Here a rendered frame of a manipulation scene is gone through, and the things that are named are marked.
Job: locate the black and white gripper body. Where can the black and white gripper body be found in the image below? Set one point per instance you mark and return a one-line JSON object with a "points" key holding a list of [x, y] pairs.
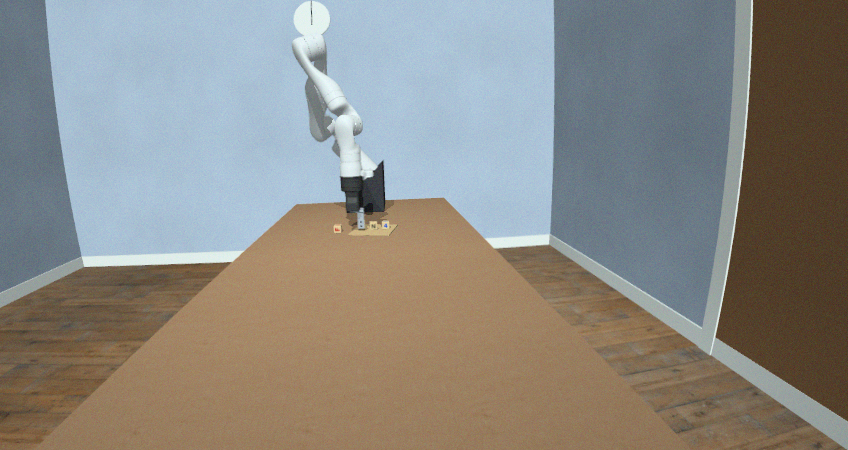
{"points": [[351, 176]]}

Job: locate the tan flat mat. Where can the tan flat mat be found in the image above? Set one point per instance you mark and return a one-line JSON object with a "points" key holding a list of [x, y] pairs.
{"points": [[378, 232]]}

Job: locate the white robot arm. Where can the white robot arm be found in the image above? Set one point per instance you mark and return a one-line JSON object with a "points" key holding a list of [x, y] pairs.
{"points": [[348, 124]]}

